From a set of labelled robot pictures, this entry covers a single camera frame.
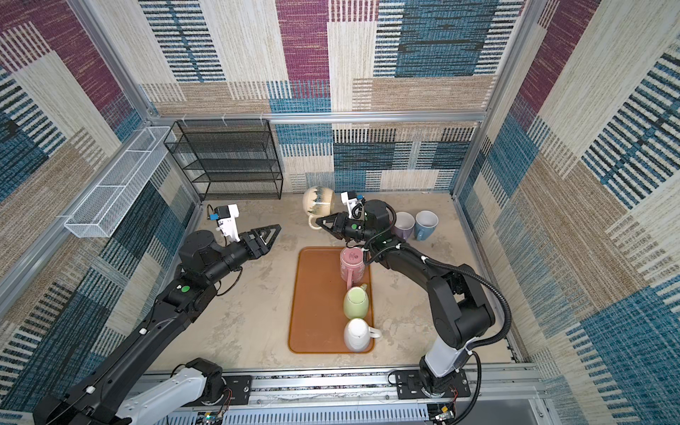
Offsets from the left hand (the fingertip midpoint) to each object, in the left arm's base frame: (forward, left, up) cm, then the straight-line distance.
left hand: (275, 225), depth 69 cm
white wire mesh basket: (+6, +46, +1) cm, 46 cm away
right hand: (+6, -10, -8) cm, 14 cm away
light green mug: (-11, -21, -22) cm, 33 cm away
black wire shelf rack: (+46, +28, -14) cm, 56 cm away
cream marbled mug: (+10, -10, -2) cm, 15 cm away
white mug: (-21, -21, -23) cm, 37 cm away
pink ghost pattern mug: (0, -20, -22) cm, 30 cm away
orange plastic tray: (-11, -9, -32) cm, 35 cm away
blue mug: (+17, -47, -22) cm, 55 cm away
